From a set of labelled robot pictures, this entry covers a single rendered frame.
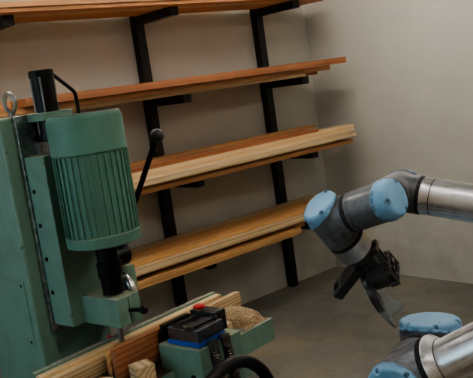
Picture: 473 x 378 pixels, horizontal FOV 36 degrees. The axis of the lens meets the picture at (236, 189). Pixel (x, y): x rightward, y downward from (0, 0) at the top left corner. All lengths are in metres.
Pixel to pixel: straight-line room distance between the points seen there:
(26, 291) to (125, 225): 0.33
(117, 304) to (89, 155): 0.35
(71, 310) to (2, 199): 0.32
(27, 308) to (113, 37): 2.87
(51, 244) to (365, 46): 3.78
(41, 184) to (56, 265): 0.20
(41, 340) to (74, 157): 0.50
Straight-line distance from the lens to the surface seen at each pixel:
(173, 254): 4.20
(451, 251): 5.13
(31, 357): 1.96
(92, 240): 1.68
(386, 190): 1.57
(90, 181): 1.66
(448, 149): 4.97
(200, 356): 1.64
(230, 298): 2.07
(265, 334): 1.96
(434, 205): 1.68
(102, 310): 1.79
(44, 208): 1.80
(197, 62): 4.89
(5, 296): 1.97
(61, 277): 1.82
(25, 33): 4.28
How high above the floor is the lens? 1.52
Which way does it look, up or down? 8 degrees down
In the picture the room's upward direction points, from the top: 8 degrees counter-clockwise
